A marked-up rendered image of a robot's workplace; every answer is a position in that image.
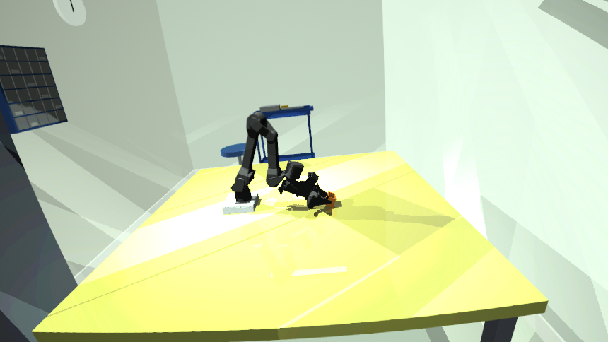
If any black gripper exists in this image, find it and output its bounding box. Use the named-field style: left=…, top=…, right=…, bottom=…
left=294, top=181, right=332, bottom=209

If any orange block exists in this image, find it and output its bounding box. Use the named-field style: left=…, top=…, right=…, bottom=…
left=326, top=191, right=337, bottom=208

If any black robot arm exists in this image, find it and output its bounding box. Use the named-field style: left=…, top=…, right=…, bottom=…
left=231, top=112, right=319, bottom=204

